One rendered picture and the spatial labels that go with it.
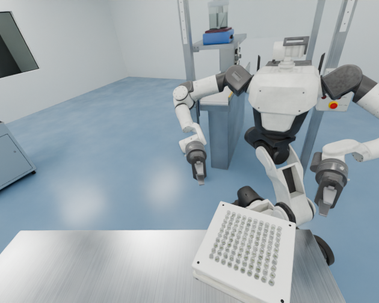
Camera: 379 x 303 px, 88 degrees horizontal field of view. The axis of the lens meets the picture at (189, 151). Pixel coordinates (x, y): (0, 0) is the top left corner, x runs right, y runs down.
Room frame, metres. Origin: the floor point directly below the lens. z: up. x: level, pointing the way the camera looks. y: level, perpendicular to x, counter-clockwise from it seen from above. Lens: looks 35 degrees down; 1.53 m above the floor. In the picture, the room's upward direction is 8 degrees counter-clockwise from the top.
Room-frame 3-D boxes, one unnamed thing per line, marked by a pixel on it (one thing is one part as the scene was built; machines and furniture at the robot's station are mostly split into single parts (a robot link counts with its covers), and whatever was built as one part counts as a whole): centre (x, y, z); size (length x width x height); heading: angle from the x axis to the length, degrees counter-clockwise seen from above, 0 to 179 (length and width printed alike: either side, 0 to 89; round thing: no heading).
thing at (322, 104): (1.19, -0.99, 1.02); 0.17 x 0.06 x 0.26; 64
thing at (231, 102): (2.26, -0.56, 0.83); 1.30 x 0.29 x 0.10; 154
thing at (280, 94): (0.90, -0.48, 1.15); 0.34 x 0.30 x 0.36; 59
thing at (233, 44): (1.92, -0.38, 1.30); 0.62 x 0.38 x 0.04; 154
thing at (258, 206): (0.86, -0.47, 0.28); 0.21 x 0.20 x 0.13; 15
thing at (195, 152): (0.66, -0.02, 1.02); 0.12 x 0.10 x 0.13; 1
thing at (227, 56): (1.68, -0.42, 1.19); 0.22 x 0.11 x 0.20; 154
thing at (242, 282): (0.31, -0.13, 0.96); 0.25 x 0.24 x 0.02; 59
